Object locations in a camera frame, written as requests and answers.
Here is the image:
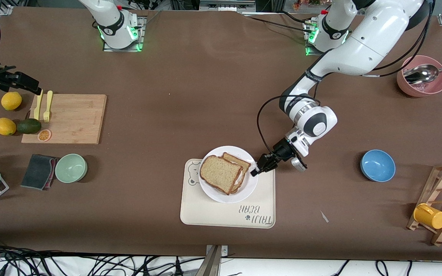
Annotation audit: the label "white round plate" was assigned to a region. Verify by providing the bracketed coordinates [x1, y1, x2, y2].
[198, 146, 259, 204]

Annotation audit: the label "brown toast slice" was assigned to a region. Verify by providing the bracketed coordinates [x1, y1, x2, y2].
[222, 152, 252, 193]

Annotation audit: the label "fried egg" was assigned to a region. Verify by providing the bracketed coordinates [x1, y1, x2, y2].
[233, 171, 246, 191]

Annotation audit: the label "light wholegrain bread slice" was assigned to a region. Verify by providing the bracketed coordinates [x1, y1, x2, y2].
[200, 155, 243, 195]

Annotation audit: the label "yellow lemon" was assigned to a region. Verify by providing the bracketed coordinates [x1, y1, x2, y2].
[1, 92, 23, 111]
[0, 117, 17, 136]

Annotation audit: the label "yellow plastic knife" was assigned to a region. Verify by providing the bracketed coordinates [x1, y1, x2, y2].
[34, 90, 43, 120]

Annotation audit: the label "yellow plastic fork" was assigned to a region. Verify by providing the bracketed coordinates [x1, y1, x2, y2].
[43, 90, 53, 123]

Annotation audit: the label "dark green avocado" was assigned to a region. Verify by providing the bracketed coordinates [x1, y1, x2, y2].
[16, 118, 42, 135]

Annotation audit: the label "bamboo cutting board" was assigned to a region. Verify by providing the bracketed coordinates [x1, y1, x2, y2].
[21, 94, 107, 145]

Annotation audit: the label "beige bear print tray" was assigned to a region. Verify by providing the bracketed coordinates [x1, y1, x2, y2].
[180, 159, 276, 229]

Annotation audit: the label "dark grey folded cloth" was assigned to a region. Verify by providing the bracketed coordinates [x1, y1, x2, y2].
[20, 154, 54, 191]

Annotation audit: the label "pink folded cloth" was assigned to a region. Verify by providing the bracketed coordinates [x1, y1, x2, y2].
[46, 157, 58, 189]

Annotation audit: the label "mint green bowl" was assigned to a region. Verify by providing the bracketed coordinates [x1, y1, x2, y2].
[55, 154, 88, 184]

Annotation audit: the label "blue bowl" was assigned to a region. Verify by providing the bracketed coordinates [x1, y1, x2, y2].
[360, 149, 396, 182]

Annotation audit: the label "pink bowl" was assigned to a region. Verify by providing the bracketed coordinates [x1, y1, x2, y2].
[397, 55, 442, 97]

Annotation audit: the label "metal ladle spoon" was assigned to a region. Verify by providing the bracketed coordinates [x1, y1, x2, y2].
[402, 62, 442, 85]

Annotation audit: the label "yellow mug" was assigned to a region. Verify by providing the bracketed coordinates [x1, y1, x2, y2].
[413, 203, 442, 230]

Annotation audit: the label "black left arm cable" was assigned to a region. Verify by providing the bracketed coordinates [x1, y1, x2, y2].
[257, 0, 435, 154]

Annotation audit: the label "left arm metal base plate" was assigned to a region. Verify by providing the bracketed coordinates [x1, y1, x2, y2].
[303, 19, 346, 57]

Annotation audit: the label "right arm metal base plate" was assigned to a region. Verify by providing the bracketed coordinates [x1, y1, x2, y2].
[103, 15, 145, 52]

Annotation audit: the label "grey metal camera bracket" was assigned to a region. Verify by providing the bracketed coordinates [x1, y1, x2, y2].
[200, 245, 229, 276]

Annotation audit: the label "black base power cable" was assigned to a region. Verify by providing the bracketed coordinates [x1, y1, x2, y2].
[240, 11, 312, 33]

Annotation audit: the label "black cable bundle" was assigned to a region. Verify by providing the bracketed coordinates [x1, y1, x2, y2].
[0, 236, 206, 276]

